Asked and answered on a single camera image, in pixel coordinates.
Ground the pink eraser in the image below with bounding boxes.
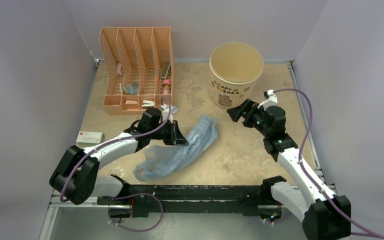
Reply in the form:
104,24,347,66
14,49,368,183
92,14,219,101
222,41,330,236
124,100,138,105

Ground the beige capybara trash bin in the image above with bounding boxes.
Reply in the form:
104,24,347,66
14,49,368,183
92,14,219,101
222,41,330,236
208,42,264,109

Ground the white red small box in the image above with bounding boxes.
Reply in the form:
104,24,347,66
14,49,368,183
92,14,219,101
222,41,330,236
75,131,104,145

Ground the white stapler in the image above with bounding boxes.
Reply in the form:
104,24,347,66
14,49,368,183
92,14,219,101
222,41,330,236
141,100,155,109

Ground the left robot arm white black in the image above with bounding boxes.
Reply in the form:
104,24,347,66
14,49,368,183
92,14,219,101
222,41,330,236
49,107,189,205

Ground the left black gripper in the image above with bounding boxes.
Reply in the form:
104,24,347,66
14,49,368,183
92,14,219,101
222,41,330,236
149,120,188,146

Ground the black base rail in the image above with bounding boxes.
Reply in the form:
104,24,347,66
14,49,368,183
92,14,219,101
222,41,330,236
97,175,286,218

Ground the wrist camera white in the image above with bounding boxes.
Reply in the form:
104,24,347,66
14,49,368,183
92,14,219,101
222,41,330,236
158,104,179,123
257,89,278,110

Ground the blue plastic trash bag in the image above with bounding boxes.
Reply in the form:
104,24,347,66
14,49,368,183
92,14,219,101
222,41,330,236
133,115,218,182

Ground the grey pen case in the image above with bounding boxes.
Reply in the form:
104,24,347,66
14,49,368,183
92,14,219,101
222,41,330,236
160,61,171,80

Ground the aluminium frame rail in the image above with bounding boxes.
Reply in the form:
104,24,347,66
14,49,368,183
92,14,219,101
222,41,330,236
39,195,117,240

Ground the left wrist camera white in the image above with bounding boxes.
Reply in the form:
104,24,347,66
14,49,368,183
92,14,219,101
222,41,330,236
158,104,179,123

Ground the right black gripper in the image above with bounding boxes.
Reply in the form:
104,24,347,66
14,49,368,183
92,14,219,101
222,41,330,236
227,99,271,137

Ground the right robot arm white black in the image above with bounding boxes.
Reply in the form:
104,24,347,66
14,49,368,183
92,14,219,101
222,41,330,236
227,99,351,240

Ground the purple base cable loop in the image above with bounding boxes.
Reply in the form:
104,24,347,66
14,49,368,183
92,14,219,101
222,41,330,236
107,193,164,233

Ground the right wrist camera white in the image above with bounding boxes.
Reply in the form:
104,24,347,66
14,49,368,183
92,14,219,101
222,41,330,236
257,89,278,110

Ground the pink plastic file organizer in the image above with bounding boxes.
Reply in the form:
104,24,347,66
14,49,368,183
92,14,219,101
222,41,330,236
99,26,175,116

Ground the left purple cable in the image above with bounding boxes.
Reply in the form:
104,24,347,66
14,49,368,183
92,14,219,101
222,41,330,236
59,96,174,203

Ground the pink cartoon bottle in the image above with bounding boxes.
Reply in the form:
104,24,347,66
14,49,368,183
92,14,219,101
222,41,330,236
162,79,172,95

